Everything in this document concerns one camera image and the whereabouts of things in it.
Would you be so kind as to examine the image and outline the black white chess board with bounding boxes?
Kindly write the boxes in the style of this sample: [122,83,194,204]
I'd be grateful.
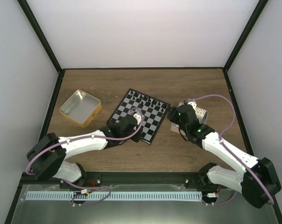
[107,88,170,145]

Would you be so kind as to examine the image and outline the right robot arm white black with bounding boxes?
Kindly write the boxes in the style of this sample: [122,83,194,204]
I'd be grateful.
[167,104,282,208]

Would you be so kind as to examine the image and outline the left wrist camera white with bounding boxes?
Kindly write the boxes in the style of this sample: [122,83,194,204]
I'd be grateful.
[133,113,142,125]

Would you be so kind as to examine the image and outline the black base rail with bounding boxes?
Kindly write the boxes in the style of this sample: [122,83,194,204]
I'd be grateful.
[21,172,226,189]

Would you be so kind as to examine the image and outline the pink metal tin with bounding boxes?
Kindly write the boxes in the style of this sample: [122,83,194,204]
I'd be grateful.
[170,102,208,133]

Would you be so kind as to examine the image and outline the metal front plate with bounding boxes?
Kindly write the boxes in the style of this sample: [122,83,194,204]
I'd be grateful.
[11,185,278,224]

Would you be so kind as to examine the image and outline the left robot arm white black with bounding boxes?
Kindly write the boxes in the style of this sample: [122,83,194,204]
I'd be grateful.
[26,113,143,189]

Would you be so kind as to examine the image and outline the light blue slotted cable duct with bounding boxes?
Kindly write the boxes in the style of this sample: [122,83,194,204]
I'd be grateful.
[25,191,202,202]

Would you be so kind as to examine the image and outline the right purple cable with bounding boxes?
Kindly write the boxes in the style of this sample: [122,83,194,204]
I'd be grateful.
[192,94,275,207]

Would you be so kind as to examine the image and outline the yellow metal tin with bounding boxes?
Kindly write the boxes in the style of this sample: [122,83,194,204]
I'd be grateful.
[59,90,102,128]

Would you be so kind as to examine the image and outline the black chess pieces row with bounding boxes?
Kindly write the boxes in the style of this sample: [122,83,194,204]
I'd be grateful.
[123,90,170,112]

